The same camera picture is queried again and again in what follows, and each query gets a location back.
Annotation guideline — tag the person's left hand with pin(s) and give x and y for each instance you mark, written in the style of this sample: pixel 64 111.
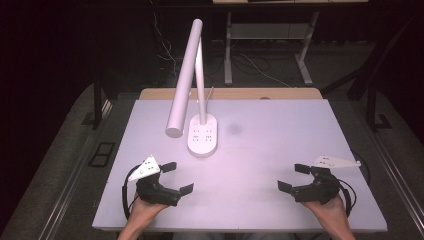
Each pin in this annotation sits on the person's left hand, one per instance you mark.
pixel 143 210

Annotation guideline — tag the metal floor rail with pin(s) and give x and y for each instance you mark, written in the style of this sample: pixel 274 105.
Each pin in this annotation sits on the metal floor rail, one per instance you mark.
pixel 63 203
pixel 400 190

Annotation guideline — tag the black metal stand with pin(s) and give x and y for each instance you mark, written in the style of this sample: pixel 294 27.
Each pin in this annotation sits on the black metal stand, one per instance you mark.
pixel 371 106
pixel 97 106

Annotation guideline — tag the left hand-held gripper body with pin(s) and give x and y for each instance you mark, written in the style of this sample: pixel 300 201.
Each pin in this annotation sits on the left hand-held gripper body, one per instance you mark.
pixel 151 191

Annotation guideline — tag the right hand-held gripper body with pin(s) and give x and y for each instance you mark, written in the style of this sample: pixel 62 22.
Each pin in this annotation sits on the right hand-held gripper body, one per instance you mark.
pixel 321 188

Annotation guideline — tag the grey metal desk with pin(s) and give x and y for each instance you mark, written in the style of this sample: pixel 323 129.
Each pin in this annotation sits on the grey metal desk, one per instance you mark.
pixel 228 66

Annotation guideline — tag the white desk lamp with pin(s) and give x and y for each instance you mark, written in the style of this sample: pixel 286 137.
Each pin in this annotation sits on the white desk lamp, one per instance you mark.
pixel 203 140

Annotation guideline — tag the person's right hand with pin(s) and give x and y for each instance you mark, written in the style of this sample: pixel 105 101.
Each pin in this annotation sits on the person's right hand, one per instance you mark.
pixel 330 210

